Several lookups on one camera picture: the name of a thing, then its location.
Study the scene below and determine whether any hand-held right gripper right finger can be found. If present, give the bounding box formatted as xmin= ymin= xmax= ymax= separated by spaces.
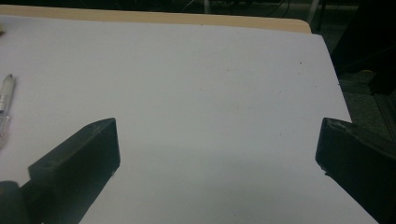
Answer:
xmin=315 ymin=117 xmax=396 ymax=224

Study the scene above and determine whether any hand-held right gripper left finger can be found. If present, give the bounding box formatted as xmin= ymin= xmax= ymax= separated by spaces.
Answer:
xmin=28 ymin=117 xmax=121 ymax=224

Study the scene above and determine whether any silver and clear pen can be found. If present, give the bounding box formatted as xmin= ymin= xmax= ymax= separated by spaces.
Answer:
xmin=0 ymin=73 xmax=17 ymax=151

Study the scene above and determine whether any white table cover sheet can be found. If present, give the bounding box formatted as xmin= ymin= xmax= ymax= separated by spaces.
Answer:
xmin=0 ymin=14 xmax=379 ymax=224

